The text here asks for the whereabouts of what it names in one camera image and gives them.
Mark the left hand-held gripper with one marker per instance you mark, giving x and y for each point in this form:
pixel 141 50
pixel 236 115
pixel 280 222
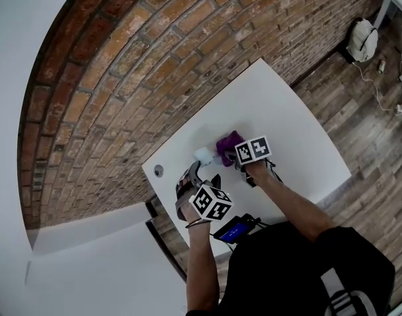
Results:
pixel 211 204

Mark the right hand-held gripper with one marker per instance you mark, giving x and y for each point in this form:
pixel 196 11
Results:
pixel 253 150

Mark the purple wiping cloth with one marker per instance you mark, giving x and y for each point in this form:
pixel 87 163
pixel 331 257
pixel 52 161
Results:
pixel 227 145

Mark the person's right forearm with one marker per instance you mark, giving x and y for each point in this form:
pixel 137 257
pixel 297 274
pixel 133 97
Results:
pixel 293 202

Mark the person's left forearm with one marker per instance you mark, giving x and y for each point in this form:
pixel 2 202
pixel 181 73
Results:
pixel 202 265

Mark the person's left hand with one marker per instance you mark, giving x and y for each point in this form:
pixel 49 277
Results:
pixel 191 216

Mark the black wrist band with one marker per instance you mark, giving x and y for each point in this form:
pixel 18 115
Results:
pixel 197 223

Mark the black device with blue screen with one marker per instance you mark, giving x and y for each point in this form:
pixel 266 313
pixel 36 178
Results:
pixel 234 232

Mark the person's black shirt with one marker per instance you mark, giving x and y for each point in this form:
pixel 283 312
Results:
pixel 280 275

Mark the small drink can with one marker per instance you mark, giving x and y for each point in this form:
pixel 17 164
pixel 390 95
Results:
pixel 381 66

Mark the white backpack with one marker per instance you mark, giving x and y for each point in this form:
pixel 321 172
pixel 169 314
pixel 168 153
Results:
pixel 362 41

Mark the black metal frame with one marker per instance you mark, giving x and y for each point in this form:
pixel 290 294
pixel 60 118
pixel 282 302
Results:
pixel 164 242

